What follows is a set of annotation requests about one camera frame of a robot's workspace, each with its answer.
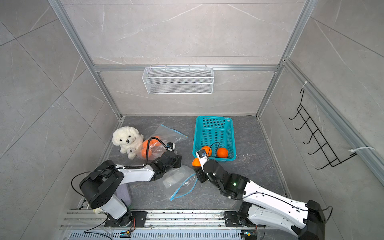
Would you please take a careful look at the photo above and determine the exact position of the orange three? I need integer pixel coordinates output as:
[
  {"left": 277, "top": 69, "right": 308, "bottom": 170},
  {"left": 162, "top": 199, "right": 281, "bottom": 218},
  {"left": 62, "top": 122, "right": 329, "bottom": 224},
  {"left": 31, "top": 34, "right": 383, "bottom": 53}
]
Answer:
[{"left": 192, "top": 158, "right": 201, "bottom": 168}]

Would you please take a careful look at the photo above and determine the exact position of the clear zip-top bag blue seal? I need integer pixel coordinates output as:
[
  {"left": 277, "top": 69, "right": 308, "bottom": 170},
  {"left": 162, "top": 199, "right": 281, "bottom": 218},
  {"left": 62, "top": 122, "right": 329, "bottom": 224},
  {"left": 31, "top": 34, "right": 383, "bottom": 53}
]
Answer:
[{"left": 156, "top": 166, "right": 198, "bottom": 201}]

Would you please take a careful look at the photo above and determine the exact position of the orange one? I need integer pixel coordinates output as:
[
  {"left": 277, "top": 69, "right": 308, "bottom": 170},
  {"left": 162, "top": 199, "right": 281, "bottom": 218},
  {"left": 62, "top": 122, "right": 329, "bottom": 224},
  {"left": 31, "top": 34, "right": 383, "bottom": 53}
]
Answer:
[{"left": 216, "top": 148, "right": 229, "bottom": 159}]

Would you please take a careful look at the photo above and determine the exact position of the orange two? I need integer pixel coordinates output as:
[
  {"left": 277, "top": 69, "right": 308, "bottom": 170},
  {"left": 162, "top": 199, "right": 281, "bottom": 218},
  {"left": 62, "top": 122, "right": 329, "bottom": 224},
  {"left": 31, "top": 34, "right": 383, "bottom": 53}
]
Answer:
[{"left": 202, "top": 146, "right": 213, "bottom": 157}]

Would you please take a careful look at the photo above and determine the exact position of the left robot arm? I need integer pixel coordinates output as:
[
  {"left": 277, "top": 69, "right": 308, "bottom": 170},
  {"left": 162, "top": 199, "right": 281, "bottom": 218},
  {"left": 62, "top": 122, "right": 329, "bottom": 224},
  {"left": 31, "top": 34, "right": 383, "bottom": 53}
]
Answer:
[{"left": 79, "top": 151, "right": 182, "bottom": 220}]

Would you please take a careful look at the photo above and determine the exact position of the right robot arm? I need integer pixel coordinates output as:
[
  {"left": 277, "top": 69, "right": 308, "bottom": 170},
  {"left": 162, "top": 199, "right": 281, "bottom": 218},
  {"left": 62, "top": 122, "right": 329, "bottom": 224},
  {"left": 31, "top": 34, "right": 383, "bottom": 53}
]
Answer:
[{"left": 193, "top": 158, "right": 327, "bottom": 240}]

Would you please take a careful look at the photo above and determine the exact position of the orange six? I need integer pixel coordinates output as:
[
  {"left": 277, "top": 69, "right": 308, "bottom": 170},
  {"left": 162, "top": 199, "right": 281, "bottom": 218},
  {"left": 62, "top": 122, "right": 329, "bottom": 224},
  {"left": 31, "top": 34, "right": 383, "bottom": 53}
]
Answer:
[{"left": 150, "top": 139, "right": 161, "bottom": 148}]

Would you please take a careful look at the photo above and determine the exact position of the orange seven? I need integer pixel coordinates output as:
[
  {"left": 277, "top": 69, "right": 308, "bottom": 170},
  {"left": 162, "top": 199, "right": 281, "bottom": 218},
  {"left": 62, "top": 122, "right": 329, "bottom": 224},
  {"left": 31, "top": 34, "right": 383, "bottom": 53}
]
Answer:
[{"left": 140, "top": 149, "right": 153, "bottom": 160}]

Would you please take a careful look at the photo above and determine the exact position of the white plush dog toy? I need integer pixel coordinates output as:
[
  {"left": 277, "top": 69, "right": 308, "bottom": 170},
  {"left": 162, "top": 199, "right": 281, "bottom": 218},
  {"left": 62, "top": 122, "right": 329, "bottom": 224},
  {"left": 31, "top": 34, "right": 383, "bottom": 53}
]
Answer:
[{"left": 112, "top": 127, "right": 144, "bottom": 160}]

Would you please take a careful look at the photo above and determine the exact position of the teal plastic basket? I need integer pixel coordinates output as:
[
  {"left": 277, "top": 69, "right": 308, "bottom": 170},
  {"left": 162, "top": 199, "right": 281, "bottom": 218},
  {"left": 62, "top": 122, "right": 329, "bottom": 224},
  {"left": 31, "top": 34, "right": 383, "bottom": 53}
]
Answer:
[{"left": 192, "top": 116, "right": 237, "bottom": 162}]

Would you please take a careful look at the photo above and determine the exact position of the purple cloth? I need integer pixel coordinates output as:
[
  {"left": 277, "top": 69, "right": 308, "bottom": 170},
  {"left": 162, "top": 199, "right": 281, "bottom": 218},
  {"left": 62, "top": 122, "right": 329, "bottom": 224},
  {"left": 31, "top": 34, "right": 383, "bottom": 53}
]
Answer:
[{"left": 116, "top": 184, "right": 132, "bottom": 207}]

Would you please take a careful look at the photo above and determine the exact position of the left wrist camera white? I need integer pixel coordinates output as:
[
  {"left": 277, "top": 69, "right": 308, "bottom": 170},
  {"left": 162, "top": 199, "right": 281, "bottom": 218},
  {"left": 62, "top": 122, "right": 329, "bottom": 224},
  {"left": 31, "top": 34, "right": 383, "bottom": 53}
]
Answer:
[{"left": 167, "top": 142, "right": 175, "bottom": 152}]

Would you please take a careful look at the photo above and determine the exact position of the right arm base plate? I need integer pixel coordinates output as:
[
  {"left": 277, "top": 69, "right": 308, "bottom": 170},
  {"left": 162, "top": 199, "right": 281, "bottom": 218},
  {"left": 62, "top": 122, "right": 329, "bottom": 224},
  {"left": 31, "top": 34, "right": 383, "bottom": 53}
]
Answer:
[{"left": 224, "top": 211, "right": 249, "bottom": 228}]

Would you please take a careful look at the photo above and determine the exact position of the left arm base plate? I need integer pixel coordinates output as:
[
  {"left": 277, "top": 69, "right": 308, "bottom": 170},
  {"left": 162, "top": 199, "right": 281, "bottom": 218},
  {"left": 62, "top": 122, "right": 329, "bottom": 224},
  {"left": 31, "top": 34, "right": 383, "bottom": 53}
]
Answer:
[{"left": 104, "top": 210, "right": 148, "bottom": 228}]

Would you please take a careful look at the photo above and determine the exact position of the aluminium mounting rail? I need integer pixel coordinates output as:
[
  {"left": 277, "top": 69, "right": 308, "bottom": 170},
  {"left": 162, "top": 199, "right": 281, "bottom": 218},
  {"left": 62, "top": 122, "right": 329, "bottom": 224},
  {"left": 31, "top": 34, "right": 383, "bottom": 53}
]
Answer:
[{"left": 59, "top": 209, "right": 310, "bottom": 231}]

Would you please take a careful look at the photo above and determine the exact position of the black wire hook rack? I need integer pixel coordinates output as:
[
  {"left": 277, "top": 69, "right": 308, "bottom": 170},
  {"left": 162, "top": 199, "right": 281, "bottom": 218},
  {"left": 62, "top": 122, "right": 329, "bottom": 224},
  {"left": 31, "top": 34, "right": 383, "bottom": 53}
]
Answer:
[{"left": 289, "top": 89, "right": 358, "bottom": 170}]

